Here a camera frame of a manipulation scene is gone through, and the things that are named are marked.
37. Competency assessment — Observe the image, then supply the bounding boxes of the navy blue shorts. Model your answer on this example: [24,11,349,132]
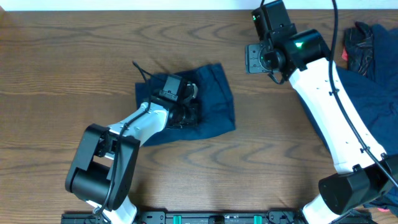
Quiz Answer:
[144,63,236,146]

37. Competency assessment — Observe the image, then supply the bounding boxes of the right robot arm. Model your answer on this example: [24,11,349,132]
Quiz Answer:
[245,1,397,223]

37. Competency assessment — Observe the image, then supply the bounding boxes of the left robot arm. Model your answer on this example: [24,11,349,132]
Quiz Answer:
[62,75,198,223]

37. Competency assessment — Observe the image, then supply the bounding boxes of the navy blue garment pile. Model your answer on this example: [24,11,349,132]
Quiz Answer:
[297,24,398,215]

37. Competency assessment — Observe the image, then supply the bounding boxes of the red garment piece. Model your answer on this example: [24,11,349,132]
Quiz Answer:
[341,47,348,61]

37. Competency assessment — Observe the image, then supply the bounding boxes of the black patterned garment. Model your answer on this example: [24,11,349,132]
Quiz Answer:
[344,22,374,77]

